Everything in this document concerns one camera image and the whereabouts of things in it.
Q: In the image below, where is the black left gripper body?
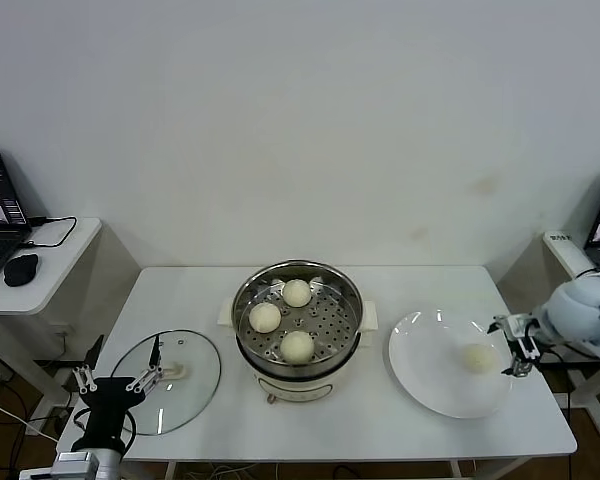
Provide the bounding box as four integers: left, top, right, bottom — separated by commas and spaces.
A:
81, 377, 149, 449

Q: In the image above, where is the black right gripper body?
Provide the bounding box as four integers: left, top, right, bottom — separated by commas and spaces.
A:
506, 311, 552, 360

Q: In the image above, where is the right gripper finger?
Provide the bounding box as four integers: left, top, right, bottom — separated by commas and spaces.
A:
486, 314, 521, 335
500, 341, 537, 378

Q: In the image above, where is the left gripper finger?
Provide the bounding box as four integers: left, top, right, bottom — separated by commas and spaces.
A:
125, 335, 163, 395
72, 334, 105, 396

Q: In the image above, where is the round glass pot lid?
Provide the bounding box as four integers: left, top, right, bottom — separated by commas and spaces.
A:
106, 328, 223, 435

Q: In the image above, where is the white steamed baozi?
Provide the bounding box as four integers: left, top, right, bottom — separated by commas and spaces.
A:
283, 278, 313, 308
460, 343, 497, 375
248, 302, 283, 334
278, 329, 315, 365

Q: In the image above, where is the perforated steel steamer basket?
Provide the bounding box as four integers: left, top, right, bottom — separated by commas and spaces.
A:
231, 258, 366, 369

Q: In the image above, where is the round white plate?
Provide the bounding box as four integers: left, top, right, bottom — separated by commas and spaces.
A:
387, 309, 514, 420

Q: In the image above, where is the black computer mouse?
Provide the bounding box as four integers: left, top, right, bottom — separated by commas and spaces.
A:
3, 252, 40, 288

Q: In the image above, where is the cream electric cooker pot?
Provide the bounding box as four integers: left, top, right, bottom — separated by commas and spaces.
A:
219, 297, 381, 405

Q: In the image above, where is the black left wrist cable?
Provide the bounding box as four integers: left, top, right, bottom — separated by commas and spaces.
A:
71, 407, 137, 451

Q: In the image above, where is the white floor cable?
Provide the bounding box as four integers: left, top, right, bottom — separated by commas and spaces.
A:
0, 389, 61, 444

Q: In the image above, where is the black laptop power cable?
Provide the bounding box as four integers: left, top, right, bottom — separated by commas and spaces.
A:
19, 214, 80, 250

